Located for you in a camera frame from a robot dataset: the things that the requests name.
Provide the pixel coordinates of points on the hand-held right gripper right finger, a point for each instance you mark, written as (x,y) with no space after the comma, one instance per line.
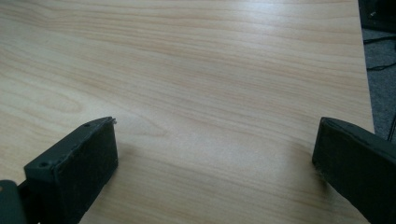
(358,165)

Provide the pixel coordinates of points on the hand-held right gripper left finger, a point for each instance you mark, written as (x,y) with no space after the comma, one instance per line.
(74,165)

